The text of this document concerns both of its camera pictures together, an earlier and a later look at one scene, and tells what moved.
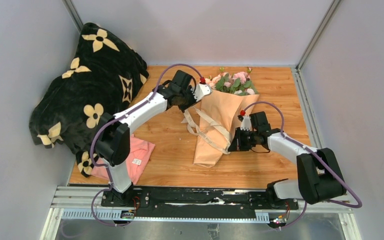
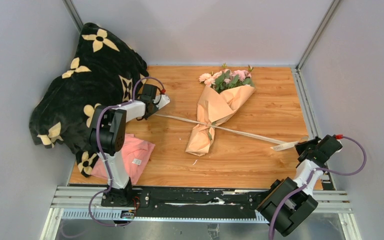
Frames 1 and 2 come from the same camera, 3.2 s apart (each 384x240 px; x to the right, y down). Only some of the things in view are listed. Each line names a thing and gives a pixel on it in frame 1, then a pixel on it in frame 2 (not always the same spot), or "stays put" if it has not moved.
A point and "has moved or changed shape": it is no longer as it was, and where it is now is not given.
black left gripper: [183, 108] -> [155, 109]
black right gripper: [237, 144] -> [301, 146]
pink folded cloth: [140, 153] stays put
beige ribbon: [193, 129] has moved or changed shape
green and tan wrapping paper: [219, 116] has moved or changed shape
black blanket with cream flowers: [104, 76] stays put
